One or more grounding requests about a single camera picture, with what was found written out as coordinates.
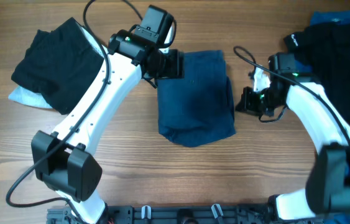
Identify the folded black shorts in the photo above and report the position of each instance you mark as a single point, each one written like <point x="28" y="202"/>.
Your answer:
<point x="60" y="65"/>

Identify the black polo shirt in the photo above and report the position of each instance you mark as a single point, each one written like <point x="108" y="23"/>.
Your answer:
<point x="342" y="68"/>

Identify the blue polo shirt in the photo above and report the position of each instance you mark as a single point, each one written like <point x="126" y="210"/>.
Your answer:
<point x="336" y="17"/>

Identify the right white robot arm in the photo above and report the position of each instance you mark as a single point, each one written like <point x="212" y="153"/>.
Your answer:
<point x="281" y="85"/>

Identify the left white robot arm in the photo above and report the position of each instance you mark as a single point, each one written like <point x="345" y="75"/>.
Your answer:
<point x="64" y="159"/>

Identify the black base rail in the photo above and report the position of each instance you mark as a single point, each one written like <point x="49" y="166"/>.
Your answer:
<point x="235" y="214"/>

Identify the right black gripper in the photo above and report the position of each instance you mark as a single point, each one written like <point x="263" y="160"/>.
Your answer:
<point x="245" y="104"/>

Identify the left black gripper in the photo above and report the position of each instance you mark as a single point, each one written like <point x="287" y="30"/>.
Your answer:
<point x="176" y="70"/>

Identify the dark blue denim shorts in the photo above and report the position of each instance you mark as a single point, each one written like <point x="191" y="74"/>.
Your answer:
<point x="199" y="108"/>

